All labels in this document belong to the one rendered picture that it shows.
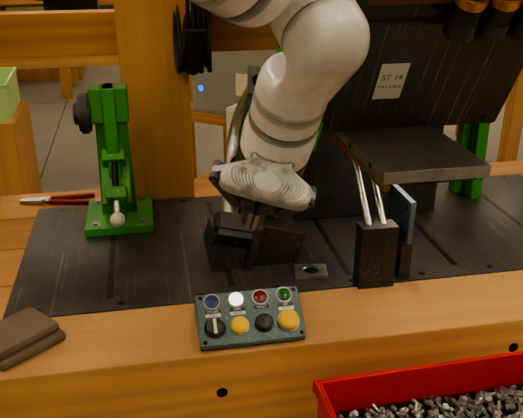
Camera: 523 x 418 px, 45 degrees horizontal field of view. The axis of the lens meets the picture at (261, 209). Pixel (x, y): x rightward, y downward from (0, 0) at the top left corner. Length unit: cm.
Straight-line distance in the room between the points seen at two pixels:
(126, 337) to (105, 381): 8
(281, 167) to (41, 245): 70
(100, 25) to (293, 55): 95
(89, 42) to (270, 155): 86
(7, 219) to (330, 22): 104
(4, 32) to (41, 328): 71
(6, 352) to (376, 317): 52
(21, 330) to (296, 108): 54
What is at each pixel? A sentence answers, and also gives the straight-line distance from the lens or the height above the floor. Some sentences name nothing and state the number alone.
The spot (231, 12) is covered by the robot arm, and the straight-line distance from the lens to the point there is 46.
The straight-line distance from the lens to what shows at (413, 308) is 101.
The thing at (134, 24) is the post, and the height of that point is 126.
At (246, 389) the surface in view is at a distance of 94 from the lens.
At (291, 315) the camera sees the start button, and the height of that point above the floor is 94.
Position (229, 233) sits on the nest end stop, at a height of 97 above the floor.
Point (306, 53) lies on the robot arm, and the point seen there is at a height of 135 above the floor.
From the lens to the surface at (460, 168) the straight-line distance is 93.
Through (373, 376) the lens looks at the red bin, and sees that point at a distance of 84.
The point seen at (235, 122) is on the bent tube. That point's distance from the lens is 114.
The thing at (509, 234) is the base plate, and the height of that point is 90.
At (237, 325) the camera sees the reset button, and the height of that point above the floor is 93.
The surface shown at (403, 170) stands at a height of 113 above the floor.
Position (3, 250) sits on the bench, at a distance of 129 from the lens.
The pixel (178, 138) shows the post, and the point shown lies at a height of 102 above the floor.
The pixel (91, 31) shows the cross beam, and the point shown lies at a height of 124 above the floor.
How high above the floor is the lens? 144
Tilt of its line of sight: 24 degrees down
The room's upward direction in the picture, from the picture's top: straight up
